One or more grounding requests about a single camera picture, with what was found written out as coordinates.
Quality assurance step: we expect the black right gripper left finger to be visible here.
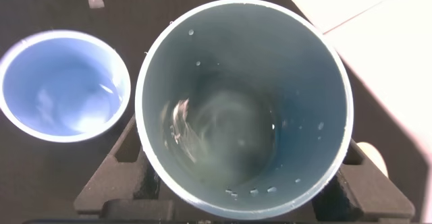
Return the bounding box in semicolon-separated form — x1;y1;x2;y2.
73;114;175;219

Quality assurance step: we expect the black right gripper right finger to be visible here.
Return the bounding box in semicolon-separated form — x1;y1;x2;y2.
311;138;416;223

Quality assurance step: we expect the light blue plastic cup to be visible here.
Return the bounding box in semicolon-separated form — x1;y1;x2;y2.
0;29;132;143

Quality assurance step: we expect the teal plastic cup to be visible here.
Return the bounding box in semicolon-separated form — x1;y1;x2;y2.
134;0;354;221

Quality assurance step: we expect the black table cloth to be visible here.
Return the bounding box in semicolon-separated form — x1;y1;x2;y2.
0;0;428;224

